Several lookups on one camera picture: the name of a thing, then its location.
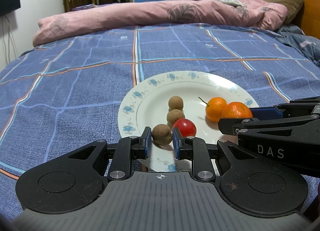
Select small tangerine with stem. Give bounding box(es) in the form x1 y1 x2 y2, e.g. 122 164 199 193
199 97 227 122

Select red cherry tomato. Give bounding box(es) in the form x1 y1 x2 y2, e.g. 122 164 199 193
172 118 197 137

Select brown longan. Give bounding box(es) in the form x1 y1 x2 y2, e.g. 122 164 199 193
167 109 185 128
168 96 184 111
151 124 172 146

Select white floral plate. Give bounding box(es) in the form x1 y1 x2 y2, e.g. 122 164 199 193
117 70 260 173

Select grey blue blanket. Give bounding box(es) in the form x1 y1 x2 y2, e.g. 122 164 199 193
275 24 320 67

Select blue plaid bed sheet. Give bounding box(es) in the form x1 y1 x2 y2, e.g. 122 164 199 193
1 24 319 220

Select wooden headboard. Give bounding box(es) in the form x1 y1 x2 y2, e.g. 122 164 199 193
254 0 320 40

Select pink quilt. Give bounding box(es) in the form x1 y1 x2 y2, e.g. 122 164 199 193
33 0 288 46

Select purple folded cloth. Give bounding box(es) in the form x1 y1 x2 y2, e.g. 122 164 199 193
72 4 98 11

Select hanging television cables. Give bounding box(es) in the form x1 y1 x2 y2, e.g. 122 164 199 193
0 15 20 65

